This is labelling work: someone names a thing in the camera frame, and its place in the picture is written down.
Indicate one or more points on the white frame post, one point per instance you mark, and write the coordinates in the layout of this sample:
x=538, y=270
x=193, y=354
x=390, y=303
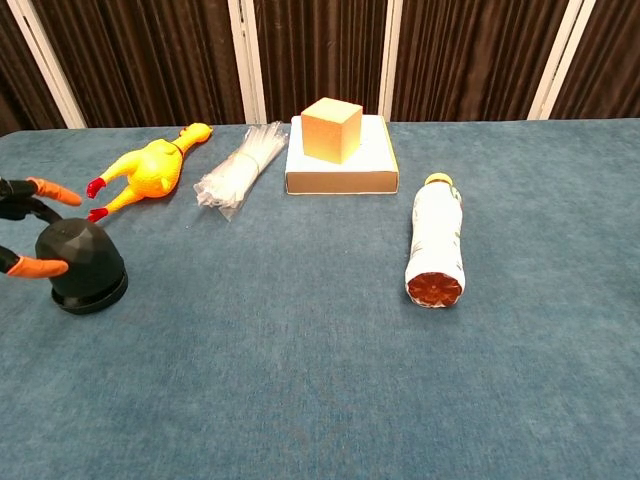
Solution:
x=555, y=60
x=247, y=60
x=391, y=60
x=47, y=60

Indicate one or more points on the dark brown curtain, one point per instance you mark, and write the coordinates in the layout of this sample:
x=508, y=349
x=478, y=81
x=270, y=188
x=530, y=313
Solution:
x=150, y=60

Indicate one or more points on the tan foam cube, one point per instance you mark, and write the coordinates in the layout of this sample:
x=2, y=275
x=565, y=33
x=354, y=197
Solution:
x=330, y=135

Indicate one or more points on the white labelled drink bottle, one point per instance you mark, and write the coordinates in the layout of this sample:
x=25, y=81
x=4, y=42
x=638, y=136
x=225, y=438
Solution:
x=437, y=235

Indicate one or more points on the blue table cloth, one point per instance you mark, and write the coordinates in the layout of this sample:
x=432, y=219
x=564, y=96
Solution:
x=300, y=375

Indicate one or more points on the yellow rubber chicken toy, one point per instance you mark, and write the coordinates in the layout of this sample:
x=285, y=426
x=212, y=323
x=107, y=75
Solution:
x=150, y=170

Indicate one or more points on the flat white cardboard box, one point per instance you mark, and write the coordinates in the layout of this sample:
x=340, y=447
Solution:
x=372, y=155

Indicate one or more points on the clear plastic straw bundle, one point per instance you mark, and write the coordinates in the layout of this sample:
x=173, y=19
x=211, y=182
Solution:
x=235, y=172

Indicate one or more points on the black faceted dome object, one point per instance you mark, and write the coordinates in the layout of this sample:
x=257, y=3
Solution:
x=90, y=272

